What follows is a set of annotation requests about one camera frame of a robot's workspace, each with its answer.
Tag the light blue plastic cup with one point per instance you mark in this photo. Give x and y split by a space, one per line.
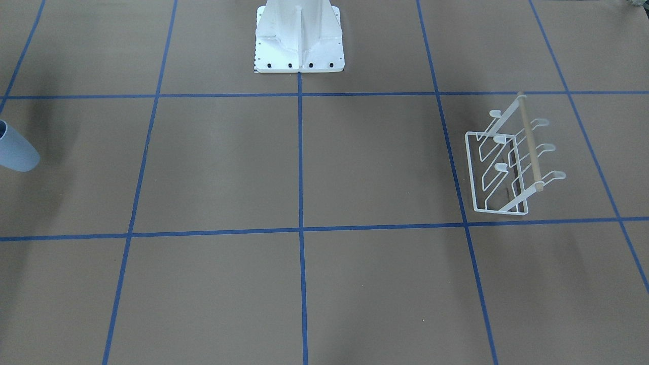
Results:
17 153

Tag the white pedestal base plate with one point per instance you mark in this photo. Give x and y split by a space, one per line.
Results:
298 36

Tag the white wire cup holder rack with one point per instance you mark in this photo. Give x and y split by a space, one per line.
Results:
504 161

